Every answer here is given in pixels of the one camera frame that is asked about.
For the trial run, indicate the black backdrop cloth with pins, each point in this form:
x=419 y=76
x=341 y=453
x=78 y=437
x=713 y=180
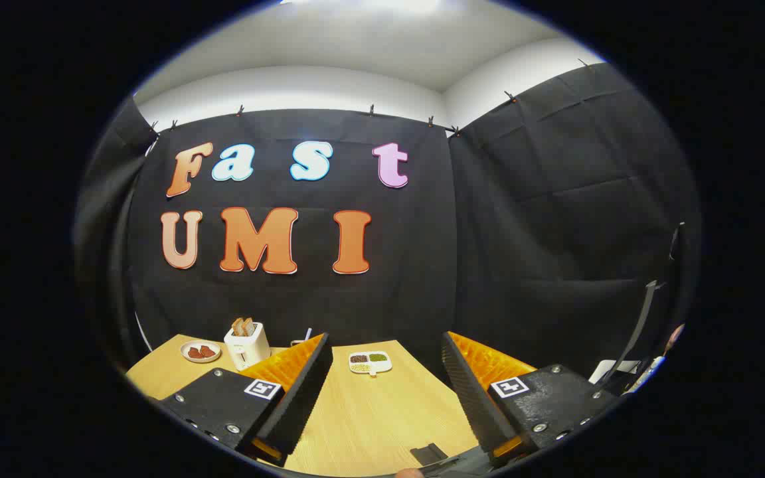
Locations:
x=422 y=279

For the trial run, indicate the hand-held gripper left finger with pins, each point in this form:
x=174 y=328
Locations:
x=299 y=398

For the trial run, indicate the ceiling light strip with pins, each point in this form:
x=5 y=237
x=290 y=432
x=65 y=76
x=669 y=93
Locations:
x=362 y=3

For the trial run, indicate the toast slice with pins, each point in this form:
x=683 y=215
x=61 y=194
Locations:
x=249 y=326
x=238 y=327

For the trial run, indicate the black stand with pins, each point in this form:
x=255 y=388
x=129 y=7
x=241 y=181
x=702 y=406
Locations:
x=641 y=325

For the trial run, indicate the cream toaster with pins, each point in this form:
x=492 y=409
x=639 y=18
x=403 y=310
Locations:
x=248 y=348

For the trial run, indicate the row of black clips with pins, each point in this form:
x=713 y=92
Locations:
x=510 y=97

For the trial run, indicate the wooden table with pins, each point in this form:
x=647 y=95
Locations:
x=369 y=411

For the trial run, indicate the red-brown meat piece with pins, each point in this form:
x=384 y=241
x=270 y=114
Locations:
x=208 y=351
x=194 y=352

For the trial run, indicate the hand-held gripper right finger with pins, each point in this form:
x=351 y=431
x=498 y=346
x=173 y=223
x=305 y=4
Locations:
x=472 y=398

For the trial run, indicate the white divided bean dish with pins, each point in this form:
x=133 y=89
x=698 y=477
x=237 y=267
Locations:
x=370 y=362

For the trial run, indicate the white round plate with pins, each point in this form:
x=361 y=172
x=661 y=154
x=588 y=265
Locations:
x=185 y=355

